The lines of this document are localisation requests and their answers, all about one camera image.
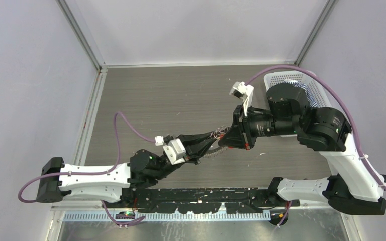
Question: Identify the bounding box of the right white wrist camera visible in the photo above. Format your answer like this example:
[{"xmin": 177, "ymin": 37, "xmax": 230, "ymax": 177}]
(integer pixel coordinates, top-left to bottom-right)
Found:
[{"xmin": 229, "ymin": 82, "xmax": 254, "ymax": 116}]

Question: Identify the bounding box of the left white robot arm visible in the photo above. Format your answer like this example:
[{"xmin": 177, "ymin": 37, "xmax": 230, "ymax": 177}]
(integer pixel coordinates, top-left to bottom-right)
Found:
[{"xmin": 36, "ymin": 131, "xmax": 220, "ymax": 208}]

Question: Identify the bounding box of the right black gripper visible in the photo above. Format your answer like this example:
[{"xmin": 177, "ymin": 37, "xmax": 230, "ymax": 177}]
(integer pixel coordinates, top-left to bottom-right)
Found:
[{"xmin": 218, "ymin": 102, "xmax": 298, "ymax": 150}]

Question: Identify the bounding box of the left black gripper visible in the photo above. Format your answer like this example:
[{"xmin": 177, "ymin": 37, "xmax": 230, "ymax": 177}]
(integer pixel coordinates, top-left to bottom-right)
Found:
[{"xmin": 153, "ymin": 129, "xmax": 218, "ymax": 180}]

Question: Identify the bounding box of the metal disc with keyrings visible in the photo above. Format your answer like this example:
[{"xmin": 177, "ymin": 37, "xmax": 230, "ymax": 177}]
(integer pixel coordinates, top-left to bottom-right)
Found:
[{"xmin": 203, "ymin": 126, "xmax": 230, "ymax": 158}]

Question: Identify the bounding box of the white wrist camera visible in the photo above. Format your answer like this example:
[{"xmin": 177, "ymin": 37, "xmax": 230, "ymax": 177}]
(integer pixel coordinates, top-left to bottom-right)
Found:
[
  {"xmin": 229, "ymin": 82, "xmax": 254, "ymax": 116},
  {"xmin": 154, "ymin": 136, "xmax": 186, "ymax": 165}
]

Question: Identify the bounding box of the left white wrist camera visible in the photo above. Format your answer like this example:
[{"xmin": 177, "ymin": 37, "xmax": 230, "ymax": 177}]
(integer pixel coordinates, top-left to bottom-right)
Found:
[{"xmin": 154, "ymin": 136, "xmax": 186, "ymax": 165}]

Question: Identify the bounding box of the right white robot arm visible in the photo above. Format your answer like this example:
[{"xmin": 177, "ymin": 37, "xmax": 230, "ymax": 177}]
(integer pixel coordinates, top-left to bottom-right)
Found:
[{"xmin": 218, "ymin": 82, "xmax": 386, "ymax": 215}]

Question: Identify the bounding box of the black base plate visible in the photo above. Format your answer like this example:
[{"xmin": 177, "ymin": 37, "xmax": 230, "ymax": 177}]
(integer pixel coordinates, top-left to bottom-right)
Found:
[{"xmin": 105, "ymin": 187, "xmax": 287, "ymax": 214}]

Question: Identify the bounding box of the white plastic basket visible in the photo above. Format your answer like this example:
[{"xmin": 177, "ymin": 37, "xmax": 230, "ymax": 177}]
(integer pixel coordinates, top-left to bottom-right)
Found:
[{"xmin": 263, "ymin": 70, "xmax": 342, "ymax": 138}]

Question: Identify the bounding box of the blue striped cloth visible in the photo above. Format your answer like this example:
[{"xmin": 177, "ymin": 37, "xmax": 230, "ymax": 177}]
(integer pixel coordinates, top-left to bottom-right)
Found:
[{"xmin": 284, "ymin": 79, "xmax": 319, "ymax": 107}]

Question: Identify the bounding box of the slotted cable duct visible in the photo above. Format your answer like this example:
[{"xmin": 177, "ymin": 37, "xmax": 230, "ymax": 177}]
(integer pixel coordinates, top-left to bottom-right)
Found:
[{"xmin": 62, "ymin": 210, "xmax": 271, "ymax": 222}]

